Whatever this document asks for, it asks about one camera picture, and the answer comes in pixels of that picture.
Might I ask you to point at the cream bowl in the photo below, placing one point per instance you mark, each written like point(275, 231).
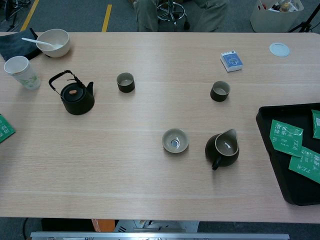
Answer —
point(53, 53)

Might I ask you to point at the wide grey tea bowl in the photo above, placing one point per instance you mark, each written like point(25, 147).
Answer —
point(168, 146)

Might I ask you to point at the chrome stool base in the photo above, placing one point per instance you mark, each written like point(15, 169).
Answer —
point(172, 10)

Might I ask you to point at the white paper cup green print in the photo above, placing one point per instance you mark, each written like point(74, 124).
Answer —
point(27, 77)

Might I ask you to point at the black plastic tray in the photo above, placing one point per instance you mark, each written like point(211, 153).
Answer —
point(300, 185)

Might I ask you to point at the dark cylindrical teacup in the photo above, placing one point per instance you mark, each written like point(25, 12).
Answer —
point(220, 96)
point(126, 87)

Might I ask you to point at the white plastic spoon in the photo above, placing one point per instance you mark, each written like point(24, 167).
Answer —
point(45, 44)

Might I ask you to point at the dark grey cloth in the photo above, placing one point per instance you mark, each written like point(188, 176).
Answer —
point(15, 47)

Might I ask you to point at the orange object under table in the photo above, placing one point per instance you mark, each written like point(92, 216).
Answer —
point(100, 225)

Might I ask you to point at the aluminium rail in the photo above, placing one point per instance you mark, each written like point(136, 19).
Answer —
point(160, 236)

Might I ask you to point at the black tripod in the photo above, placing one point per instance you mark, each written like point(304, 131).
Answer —
point(303, 25)

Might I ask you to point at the green tea packet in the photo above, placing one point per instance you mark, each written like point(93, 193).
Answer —
point(305, 165)
point(5, 130)
point(285, 137)
point(317, 125)

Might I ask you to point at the grey round table cap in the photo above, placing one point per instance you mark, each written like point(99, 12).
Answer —
point(279, 49)

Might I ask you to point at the white storage bin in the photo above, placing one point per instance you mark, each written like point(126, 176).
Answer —
point(275, 20)

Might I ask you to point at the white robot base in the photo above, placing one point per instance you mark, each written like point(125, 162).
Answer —
point(155, 226)

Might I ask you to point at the person leg khaki trousers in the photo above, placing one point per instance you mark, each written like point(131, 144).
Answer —
point(147, 17)
point(212, 17)

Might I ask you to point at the blue and white card box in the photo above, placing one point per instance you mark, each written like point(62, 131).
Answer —
point(232, 61)

